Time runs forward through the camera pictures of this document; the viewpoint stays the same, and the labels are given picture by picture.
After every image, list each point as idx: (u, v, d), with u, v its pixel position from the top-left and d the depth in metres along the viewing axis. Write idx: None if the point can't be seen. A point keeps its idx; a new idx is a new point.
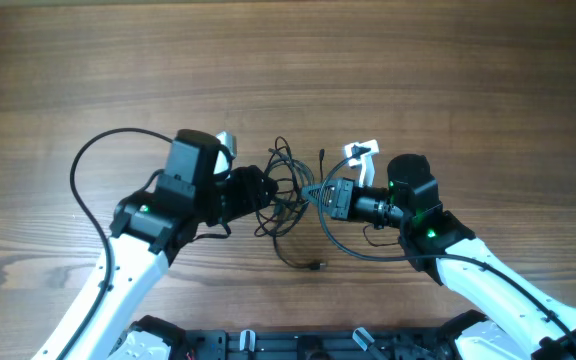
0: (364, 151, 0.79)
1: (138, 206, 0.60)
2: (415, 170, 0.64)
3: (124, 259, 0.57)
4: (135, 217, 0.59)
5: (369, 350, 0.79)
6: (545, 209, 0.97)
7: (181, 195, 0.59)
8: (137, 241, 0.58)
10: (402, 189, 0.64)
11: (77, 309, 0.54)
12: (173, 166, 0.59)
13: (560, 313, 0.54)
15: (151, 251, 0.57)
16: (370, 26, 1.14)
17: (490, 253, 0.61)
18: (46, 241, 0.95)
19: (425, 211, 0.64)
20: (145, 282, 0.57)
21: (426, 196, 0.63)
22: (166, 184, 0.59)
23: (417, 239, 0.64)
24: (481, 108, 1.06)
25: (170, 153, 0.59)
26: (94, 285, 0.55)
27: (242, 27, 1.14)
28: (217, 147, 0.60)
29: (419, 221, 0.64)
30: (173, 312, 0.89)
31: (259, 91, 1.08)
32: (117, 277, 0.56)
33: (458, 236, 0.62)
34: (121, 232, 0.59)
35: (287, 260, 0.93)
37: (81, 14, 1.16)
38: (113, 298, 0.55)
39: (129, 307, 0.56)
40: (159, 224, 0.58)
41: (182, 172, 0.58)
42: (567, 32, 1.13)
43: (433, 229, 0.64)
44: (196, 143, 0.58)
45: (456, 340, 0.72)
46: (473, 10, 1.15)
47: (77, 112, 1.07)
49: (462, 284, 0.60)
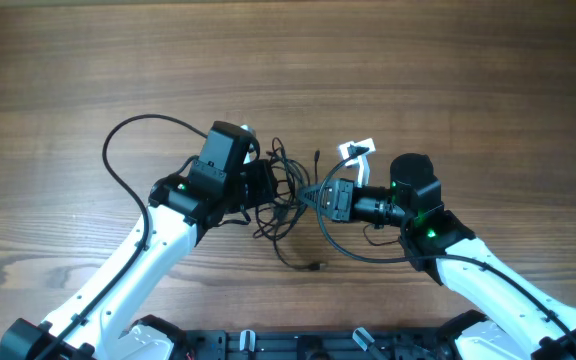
0: (362, 151, 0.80)
1: (175, 185, 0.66)
2: (418, 171, 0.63)
3: (162, 225, 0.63)
4: (173, 194, 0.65)
5: (369, 350, 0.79)
6: (544, 209, 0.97)
7: (214, 178, 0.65)
8: (174, 213, 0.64)
10: (404, 189, 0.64)
11: (114, 263, 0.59)
12: (209, 154, 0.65)
13: (561, 313, 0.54)
15: (185, 221, 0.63)
16: (370, 26, 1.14)
17: (490, 253, 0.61)
18: (46, 241, 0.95)
19: (427, 210, 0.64)
20: (176, 248, 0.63)
21: (428, 197, 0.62)
22: (201, 168, 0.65)
23: (418, 239, 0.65)
24: (480, 109, 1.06)
25: (207, 142, 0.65)
26: (131, 244, 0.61)
27: (242, 27, 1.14)
28: (249, 140, 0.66)
29: (421, 221, 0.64)
30: (173, 312, 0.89)
31: (259, 91, 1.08)
32: (153, 239, 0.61)
33: (458, 236, 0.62)
34: (159, 204, 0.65)
35: (288, 260, 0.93)
37: (81, 14, 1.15)
38: (147, 257, 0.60)
39: (159, 269, 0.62)
40: (190, 204, 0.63)
41: (217, 158, 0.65)
42: (567, 32, 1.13)
43: (433, 229, 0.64)
44: (230, 134, 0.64)
45: (456, 340, 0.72)
46: (473, 10, 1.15)
47: (77, 111, 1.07)
49: (462, 283, 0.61)
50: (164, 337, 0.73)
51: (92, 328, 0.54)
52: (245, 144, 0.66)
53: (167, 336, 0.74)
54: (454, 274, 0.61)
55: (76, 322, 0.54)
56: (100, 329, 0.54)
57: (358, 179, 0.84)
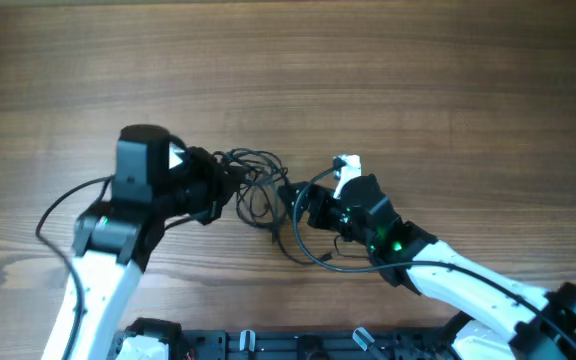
0: (342, 165, 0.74)
1: (97, 218, 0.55)
2: (366, 192, 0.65)
3: (94, 278, 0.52)
4: (96, 232, 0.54)
5: (369, 350, 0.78)
6: (545, 209, 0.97)
7: (138, 194, 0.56)
8: (103, 257, 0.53)
10: (357, 212, 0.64)
11: (54, 341, 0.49)
12: (124, 171, 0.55)
13: (527, 294, 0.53)
15: (119, 263, 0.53)
16: (370, 26, 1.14)
17: (453, 252, 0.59)
18: (47, 241, 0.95)
19: (383, 229, 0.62)
20: (121, 296, 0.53)
21: (380, 213, 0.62)
22: (120, 188, 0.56)
23: (385, 254, 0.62)
24: (480, 109, 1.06)
25: (117, 156, 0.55)
26: (66, 313, 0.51)
27: (242, 27, 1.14)
28: (165, 140, 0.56)
29: (383, 239, 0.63)
30: (173, 312, 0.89)
31: (259, 91, 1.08)
32: (89, 299, 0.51)
33: (422, 243, 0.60)
34: (85, 253, 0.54)
35: (290, 258, 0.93)
37: (82, 14, 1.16)
38: (90, 322, 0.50)
39: (109, 327, 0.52)
40: (123, 235, 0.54)
41: (133, 172, 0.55)
42: (566, 32, 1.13)
43: (398, 242, 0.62)
44: (142, 140, 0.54)
45: (452, 344, 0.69)
46: (473, 10, 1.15)
47: (77, 111, 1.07)
49: (433, 288, 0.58)
50: (156, 344, 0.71)
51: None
52: (163, 147, 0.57)
53: (159, 340, 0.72)
54: (426, 282, 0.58)
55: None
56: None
57: (336, 189, 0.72)
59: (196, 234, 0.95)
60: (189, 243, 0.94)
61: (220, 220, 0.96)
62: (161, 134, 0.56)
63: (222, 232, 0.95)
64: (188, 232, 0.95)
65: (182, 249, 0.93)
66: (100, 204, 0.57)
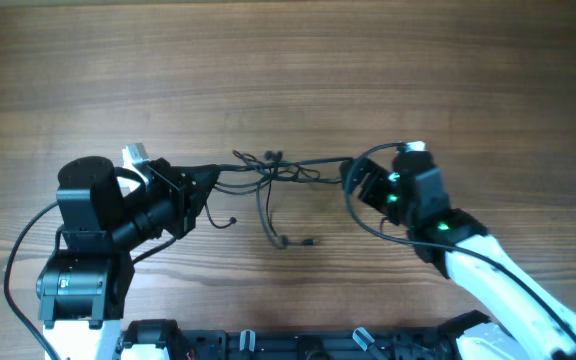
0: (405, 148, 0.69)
1: (57, 283, 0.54)
2: (418, 161, 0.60)
3: (70, 348, 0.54)
4: (61, 299, 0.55)
5: (369, 350, 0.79)
6: (545, 209, 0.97)
7: (94, 241, 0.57)
8: (75, 322, 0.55)
10: (406, 180, 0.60)
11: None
12: (74, 221, 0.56)
13: (574, 325, 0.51)
15: (93, 327, 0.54)
16: (370, 26, 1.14)
17: (504, 253, 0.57)
18: (46, 241, 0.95)
19: (431, 203, 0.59)
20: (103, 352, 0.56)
21: (430, 184, 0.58)
22: (76, 239, 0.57)
23: (426, 229, 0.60)
24: (480, 108, 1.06)
25: (61, 211, 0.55)
26: None
27: (242, 27, 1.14)
28: (107, 178, 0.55)
29: (428, 214, 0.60)
30: (173, 312, 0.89)
31: (259, 91, 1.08)
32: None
33: (470, 231, 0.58)
34: (54, 321, 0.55)
35: (290, 258, 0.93)
37: (82, 14, 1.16)
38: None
39: None
40: (89, 295, 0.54)
41: (83, 221, 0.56)
42: (566, 32, 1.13)
43: (444, 222, 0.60)
44: (83, 185, 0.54)
45: (457, 339, 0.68)
46: (473, 11, 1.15)
47: (77, 111, 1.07)
49: (470, 281, 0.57)
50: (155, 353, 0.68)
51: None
52: (106, 186, 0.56)
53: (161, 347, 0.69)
54: (464, 272, 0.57)
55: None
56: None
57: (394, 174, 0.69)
59: (196, 234, 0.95)
60: (188, 243, 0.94)
61: (220, 220, 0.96)
62: (101, 176, 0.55)
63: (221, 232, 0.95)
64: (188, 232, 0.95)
65: (182, 249, 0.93)
66: (59, 260, 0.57)
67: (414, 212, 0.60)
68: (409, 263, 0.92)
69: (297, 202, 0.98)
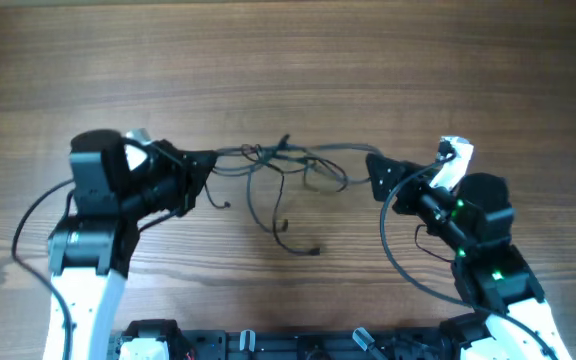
0: (452, 153, 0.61)
1: (68, 235, 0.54)
2: (492, 193, 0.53)
3: (76, 293, 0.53)
4: (70, 250, 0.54)
5: (369, 350, 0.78)
6: (545, 209, 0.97)
7: (104, 206, 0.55)
8: (83, 270, 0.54)
10: (473, 211, 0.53)
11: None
12: (82, 183, 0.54)
13: None
15: (100, 274, 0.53)
16: (370, 26, 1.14)
17: (557, 331, 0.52)
18: (47, 241, 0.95)
19: (490, 241, 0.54)
20: (108, 304, 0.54)
21: (499, 225, 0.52)
22: (86, 202, 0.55)
23: (475, 271, 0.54)
24: (480, 109, 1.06)
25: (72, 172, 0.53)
26: (55, 328, 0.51)
27: (242, 27, 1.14)
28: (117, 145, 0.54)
29: (482, 252, 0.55)
30: (173, 312, 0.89)
31: (259, 91, 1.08)
32: (76, 311, 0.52)
33: (527, 289, 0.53)
34: (62, 270, 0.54)
35: (290, 258, 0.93)
37: (81, 14, 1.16)
38: (80, 334, 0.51)
39: (101, 335, 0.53)
40: (98, 245, 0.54)
41: (92, 184, 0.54)
42: (566, 32, 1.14)
43: (499, 269, 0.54)
44: (94, 150, 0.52)
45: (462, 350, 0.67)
46: (473, 11, 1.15)
47: (77, 111, 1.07)
49: (509, 345, 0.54)
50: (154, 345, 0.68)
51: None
52: (116, 153, 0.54)
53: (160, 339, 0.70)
54: (508, 338, 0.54)
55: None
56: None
57: (435, 180, 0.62)
59: (196, 234, 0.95)
60: (189, 243, 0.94)
61: (220, 220, 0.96)
62: (112, 142, 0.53)
63: (221, 232, 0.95)
64: (188, 232, 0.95)
65: (182, 249, 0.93)
66: (68, 218, 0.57)
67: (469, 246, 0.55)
68: (409, 264, 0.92)
69: (297, 202, 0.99)
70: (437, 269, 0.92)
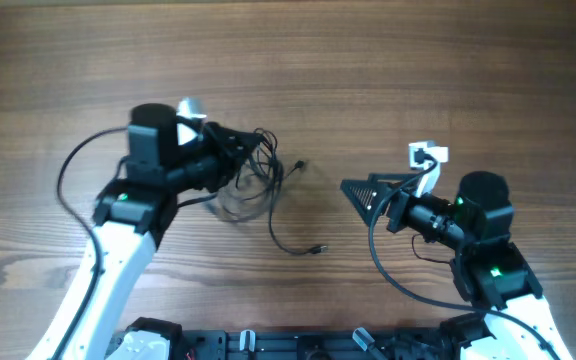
0: (431, 159, 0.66)
1: (117, 196, 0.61)
2: (490, 192, 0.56)
3: (111, 244, 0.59)
4: (115, 207, 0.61)
5: (369, 350, 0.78)
6: (545, 209, 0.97)
7: (151, 177, 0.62)
8: (120, 226, 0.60)
10: (473, 210, 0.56)
11: (71, 297, 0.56)
12: (137, 154, 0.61)
13: None
15: (136, 232, 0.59)
16: (370, 26, 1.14)
17: (553, 326, 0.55)
18: (47, 241, 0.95)
19: (488, 239, 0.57)
20: (135, 261, 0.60)
21: (500, 222, 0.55)
22: (136, 170, 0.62)
23: (473, 270, 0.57)
24: (480, 109, 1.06)
25: (128, 142, 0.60)
26: (86, 271, 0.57)
27: (242, 27, 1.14)
28: (173, 122, 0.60)
29: (480, 250, 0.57)
30: (173, 312, 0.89)
31: (259, 91, 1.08)
32: (107, 260, 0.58)
33: (524, 284, 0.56)
34: (104, 222, 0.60)
35: (290, 259, 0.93)
37: (81, 14, 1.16)
38: (105, 281, 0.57)
39: (122, 288, 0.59)
40: (140, 210, 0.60)
41: (146, 155, 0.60)
42: (566, 32, 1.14)
43: (496, 266, 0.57)
44: (152, 125, 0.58)
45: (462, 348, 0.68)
46: (473, 11, 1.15)
47: (77, 111, 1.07)
49: (509, 341, 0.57)
50: (155, 339, 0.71)
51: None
52: (171, 131, 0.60)
53: (161, 334, 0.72)
54: (508, 336, 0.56)
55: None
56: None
57: (418, 188, 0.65)
59: (197, 234, 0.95)
60: (189, 243, 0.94)
61: (220, 220, 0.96)
62: (168, 121, 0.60)
63: (221, 232, 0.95)
64: (188, 232, 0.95)
65: (182, 249, 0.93)
66: (118, 182, 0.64)
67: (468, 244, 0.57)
68: (409, 263, 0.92)
69: (297, 202, 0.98)
70: (437, 269, 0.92)
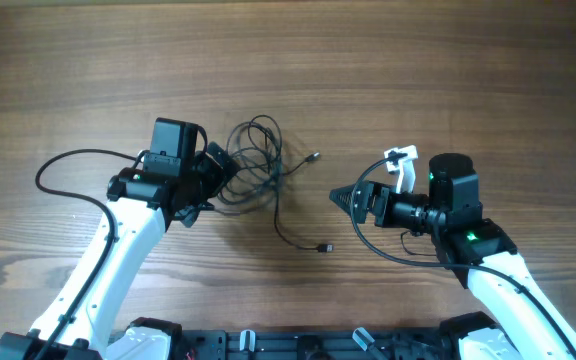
0: (402, 158, 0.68)
1: (131, 176, 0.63)
2: (457, 165, 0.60)
3: (125, 214, 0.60)
4: (129, 184, 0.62)
5: (369, 350, 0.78)
6: (545, 209, 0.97)
7: (168, 166, 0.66)
8: (135, 201, 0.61)
10: (442, 183, 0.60)
11: (85, 263, 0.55)
12: (159, 144, 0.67)
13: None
15: (149, 207, 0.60)
16: (370, 26, 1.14)
17: (529, 275, 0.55)
18: (46, 241, 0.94)
19: (462, 208, 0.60)
20: (146, 235, 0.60)
21: (468, 189, 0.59)
22: (155, 160, 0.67)
23: (452, 237, 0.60)
24: (480, 108, 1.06)
25: (154, 133, 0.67)
26: (99, 240, 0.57)
27: (242, 27, 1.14)
28: (196, 127, 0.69)
29: (457, 220, 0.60)
30: (173, 312, 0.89)
31: (259, 91, 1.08)
32: (121, 229, 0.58)
33: (499, 246, 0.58)
34: (118, 198, 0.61)
35: (290, 259, 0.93)
37: (82, 14, 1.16)
38: (119, 248, 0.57)
39: (132, 259, 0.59)
40: (152, 188, 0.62)
41: (167, 146, 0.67)
42: (566, 32, 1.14)
43: (473, 232, 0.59)
44: (178, 121, 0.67)
45: (460, 340, 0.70)
46: (473, 10, 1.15)
47: (77, 111, 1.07)
49: (492, 298, 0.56)
50: (157, 332, 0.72)
51: (79, 329, 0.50)
52: (193, 133, 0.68)
53: (163, 330, 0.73)
54: (487, 291, 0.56)
55: (65, 322, 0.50)
56: (90, 324, 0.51)
57: (397, 185, 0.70)
59: (197, 234, 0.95)
60: (189, 243, 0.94)
61: (220, 220, 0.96)
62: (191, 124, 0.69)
63: (221, 233, 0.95)
64: (188, 232, 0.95)
65: (182, 249, 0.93)
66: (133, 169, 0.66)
67: (446, 218, 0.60)
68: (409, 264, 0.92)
69: (297, 202, 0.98)
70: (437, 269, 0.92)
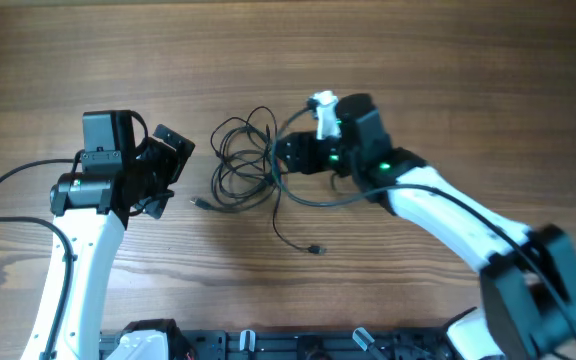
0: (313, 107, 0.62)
1: (71, 182, 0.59)
2: (356, 105, 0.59)
3: (78, 229, 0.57)
4: (72, 192, 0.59)
5: (369, 350, 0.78)
6: (545, 209, 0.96)
7: (110, 161, 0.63)
8: (83, 211, 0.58)
10: (346, 125, 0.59)
11: (49, 292, 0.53)
12: (94, 140, 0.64)
13: (507, 229, 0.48)
15: (99, 213, 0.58)
16: (370, 26, 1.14)
17: (441, 179, 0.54)
18: (46, 241, 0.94)
19: (371, 143, 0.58)
20: (106, 244, 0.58)
21: (369, 126, 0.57)
22: (93, 158, 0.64)
23: (371, 172, 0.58)
24: (480, 109, 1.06)
25: (85, 129, 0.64)
26: (57, 263, 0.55)
27: (242, 27, 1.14)
28: (127, 114, 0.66)
29: (370, 156, 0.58)
30: (174, 312, 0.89)
31: (259, 91, 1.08)
32: (76, 246, 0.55)
33: (410, 165, 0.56)
34: (65, 211, 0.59)
35: (290, 259, 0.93)
37: (81, 14, 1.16)
38: (80, 266, 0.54)
39: (100, 272, 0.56)
40: (98, 190, 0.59)
41: (103, 140, 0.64)
42: (566, 31, 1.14)
43: (386, 161, 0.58)
44: (106, 111, 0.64)
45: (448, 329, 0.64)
46: (472, 11, 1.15)
47: (77, 111, 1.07)
49: (414, 212, 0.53)
50: (153, 333, 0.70)
51: None
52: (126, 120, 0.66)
53: (157, 329, 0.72)
54: (409, 206, 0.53)
55: None
56: (73, 354, 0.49)
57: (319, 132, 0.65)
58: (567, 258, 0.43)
59: (197, 234, 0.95)
60: (189, 244, 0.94)
61: (220, 220, 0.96)
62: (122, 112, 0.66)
63: (221, 233, 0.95)
64: (188, 232, 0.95)
65: (182, 249, 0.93)
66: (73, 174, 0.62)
67: (358, 156, 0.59)
68: (409, 264, 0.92)
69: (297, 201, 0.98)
70: (437, 269, 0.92)
